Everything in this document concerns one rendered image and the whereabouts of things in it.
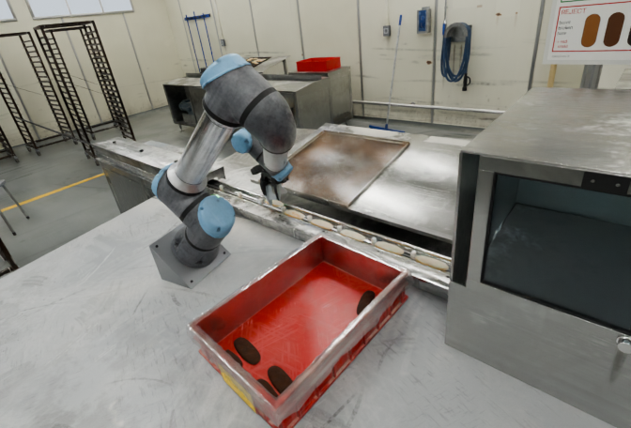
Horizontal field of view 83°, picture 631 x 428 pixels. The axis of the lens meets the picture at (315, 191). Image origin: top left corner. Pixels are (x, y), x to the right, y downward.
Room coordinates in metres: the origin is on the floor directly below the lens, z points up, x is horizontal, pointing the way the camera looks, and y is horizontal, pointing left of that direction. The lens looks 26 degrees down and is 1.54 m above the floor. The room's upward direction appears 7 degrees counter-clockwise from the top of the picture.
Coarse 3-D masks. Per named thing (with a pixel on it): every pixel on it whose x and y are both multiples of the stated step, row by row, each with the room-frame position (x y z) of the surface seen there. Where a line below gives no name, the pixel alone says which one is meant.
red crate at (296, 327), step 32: (288, 288) 0.82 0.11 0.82; (320, 288) 0.80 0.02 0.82; (352, 288) 0.79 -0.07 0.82; (256, 320) 0.71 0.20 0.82; (288, 320) 0.70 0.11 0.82; (320, 320) 0.68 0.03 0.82; (352, 320) 0.67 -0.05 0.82; (384, 320) 0.65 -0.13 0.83; (288, 352) 0.60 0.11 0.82; (320, 352) 0.58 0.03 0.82; (352, 352) 0.56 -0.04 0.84; (320, 384) 0.49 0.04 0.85; (288, 416) 0.42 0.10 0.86
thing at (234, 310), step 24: (312, 240) 0.91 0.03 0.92; (336, 240) 0.89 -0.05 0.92; (288, 264) 0.83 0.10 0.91; (312, 264) 0.89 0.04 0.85; (336, 264) 0.89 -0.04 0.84; (360, 264) 0.82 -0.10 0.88; (384, 264) 0.76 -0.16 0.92; (240, 288) 0.73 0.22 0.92; (264, 288) 0.76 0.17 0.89; (384, 288) 0.76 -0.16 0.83; (216, 312) 0.66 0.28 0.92; (240, 312) 0.70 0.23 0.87; (192, 336) 0.60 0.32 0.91; (216, 336) 0.65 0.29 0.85; (360, 336) 0.56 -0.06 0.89; (216, 360) 0.53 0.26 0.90; (336, 360) 0.50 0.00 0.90; (240, 384) 0.47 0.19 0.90; (312, 384) 0.45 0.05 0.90; (264, 408) 0.42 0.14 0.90; (288, 408) 0.41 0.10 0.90
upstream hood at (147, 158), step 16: (96, 144) 2.37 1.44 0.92; (112, 144) 2.33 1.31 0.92; (128, 144) 2.28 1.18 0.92; (144, 144) 2.23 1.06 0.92; (128, 160) 2.02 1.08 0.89; (144, 160) 1.89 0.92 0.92; (160, 160) 1.86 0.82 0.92; (176, 160) 1.79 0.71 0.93; (208, 176) 1.59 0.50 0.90; (224, 176) 1.65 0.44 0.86
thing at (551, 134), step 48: (528, 96) 0.86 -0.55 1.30; (576, 96) 0.81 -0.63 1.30; (624, 96) 0.76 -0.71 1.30; (480, 144) 0.59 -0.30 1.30; (528, 144) 0.56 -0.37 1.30; (576, 144) 0.54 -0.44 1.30; (624, 144) 0.51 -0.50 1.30; (480, 192) 0.54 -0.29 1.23; (624, 192) 0.41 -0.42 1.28; (480, 240) 0.53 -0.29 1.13; (480, 288) 0.53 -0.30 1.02; (480, 336) 0.52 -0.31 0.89; (528, 336) 0.46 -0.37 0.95; (576, 336) 0.42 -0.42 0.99; (528, 384) 0.45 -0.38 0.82; (576, 384) 0.40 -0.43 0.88; (624, 384) 0.36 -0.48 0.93
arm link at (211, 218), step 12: (192, 204) 0.93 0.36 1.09; (204, 204) 0.92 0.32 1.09; (216, 204) 0.94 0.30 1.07; (228, 204) 0.96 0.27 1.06; (180, 216) 0.92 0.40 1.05; (192, 216) 0.91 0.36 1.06; (204, 216) 0.89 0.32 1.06; (216, 216) 0.91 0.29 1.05; (228, 216) 0.93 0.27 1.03; (192, 228) 0.90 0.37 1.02; (204, 228) 0.88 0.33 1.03; (216, 228) 0.88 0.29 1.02; (228, 228) 0.90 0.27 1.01; (192, 240) 0.91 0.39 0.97; (204, 240) 0.90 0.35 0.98; (216, 240) 0.91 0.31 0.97
